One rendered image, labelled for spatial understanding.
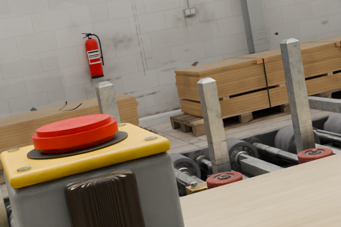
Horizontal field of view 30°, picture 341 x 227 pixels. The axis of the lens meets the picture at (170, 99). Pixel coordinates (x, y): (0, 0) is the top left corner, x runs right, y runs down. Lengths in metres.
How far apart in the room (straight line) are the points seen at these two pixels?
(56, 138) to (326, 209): 0.89
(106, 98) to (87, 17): 6.19
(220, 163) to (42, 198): 1.25
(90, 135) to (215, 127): 1.21
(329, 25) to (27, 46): 3.95
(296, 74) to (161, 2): 6.30
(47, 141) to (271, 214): 0.89
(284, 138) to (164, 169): 1.77
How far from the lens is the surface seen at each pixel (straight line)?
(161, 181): 0.28
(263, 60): 6.82
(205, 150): 2.06
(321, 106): 1.86
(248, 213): 1.17
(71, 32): 7.54
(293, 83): 1.57
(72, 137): 0.28
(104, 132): 0.29
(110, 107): 1.41
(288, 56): 1.56
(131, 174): 0.27
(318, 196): 1.21
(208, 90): 1.48
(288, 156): 1.90
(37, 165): 0.28
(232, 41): 8.13
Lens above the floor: 1.27
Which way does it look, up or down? 7 degrees down
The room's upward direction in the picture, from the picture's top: 10 degrees counter-clockwise
